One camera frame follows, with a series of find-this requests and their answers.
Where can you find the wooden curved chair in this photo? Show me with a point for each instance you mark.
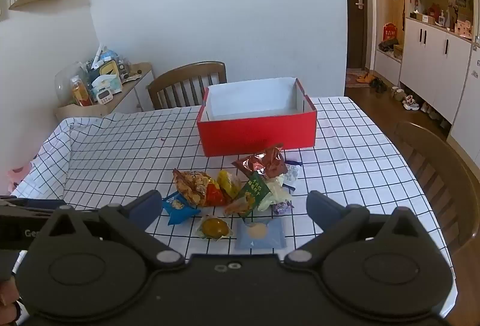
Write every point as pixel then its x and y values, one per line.
pixel 442 168

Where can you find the yellow container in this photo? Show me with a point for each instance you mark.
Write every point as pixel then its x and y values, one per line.
pixel 108 67

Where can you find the wooden side table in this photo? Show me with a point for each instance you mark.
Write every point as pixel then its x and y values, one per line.
pixel 125 85

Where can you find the red cardboard box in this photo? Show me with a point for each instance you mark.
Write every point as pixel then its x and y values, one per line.
pixel 258 134

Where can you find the orange chips bag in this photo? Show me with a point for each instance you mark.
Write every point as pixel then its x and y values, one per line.
pixel 195 185

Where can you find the row of shoes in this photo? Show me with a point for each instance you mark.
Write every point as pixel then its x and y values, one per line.
pixel 408 100

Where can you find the clear glass dome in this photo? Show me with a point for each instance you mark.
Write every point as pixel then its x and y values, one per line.
pixel 65 78

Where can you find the brown foil snack bag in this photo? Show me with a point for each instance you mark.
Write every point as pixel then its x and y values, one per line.
pixel 262 162

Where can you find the white kitchen timer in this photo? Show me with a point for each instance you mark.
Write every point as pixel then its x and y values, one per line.
pixel 104 96

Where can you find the white blue wrapper packet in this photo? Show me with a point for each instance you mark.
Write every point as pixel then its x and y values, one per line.
pixel 290 174

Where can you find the orange juice bottle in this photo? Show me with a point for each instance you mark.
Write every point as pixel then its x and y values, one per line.
pixel 80 91

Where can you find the yellow clear pastry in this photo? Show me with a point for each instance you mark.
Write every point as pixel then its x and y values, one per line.
pixel 227 181

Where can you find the blue snack packet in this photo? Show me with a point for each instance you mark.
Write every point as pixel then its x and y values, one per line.
pixel 178 206

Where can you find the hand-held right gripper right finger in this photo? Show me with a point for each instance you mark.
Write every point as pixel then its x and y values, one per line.
pixel 323 209

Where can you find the patterned doormat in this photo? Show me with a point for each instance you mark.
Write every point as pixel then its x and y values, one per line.
pixel 350 80

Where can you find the white lower cabinet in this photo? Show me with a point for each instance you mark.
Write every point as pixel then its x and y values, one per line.
pixel 435 63

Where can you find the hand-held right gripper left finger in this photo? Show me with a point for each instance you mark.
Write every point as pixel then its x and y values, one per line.
pixel 144 207

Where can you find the grey blue cookie packet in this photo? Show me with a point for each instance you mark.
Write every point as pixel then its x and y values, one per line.
pixel 270 237

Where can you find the person's left hand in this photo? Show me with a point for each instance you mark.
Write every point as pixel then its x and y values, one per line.
pixel 7 294

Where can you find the purple wrapped candy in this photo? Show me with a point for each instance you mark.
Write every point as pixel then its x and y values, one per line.
pixel 283 206

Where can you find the round pastry in clear wrapper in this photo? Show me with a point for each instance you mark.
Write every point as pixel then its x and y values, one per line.
pixel 214 227

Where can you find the dark brown door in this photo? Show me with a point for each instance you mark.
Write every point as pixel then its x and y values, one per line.
pixel 352 29

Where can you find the white tissue pack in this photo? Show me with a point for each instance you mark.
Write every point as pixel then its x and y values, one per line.
pixel 107 83

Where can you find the red gift bag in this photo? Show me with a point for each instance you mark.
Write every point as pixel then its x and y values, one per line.
pixel 390 32

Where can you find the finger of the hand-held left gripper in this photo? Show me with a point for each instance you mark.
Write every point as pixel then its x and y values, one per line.
pixel 33 204

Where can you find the pale green snack packet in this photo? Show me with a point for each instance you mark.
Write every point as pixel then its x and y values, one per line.
pixel 276 193

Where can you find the checkered white tablecloth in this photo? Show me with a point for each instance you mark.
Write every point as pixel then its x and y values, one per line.
pixel 112 160

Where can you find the wooden slatted chair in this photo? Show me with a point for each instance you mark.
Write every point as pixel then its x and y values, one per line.
pixel 187 70

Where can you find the pink printed cloth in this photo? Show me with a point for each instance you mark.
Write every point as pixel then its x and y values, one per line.
pixel 17 175

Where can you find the white tall cabinet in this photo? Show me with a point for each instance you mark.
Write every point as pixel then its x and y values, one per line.
pixel 467 104

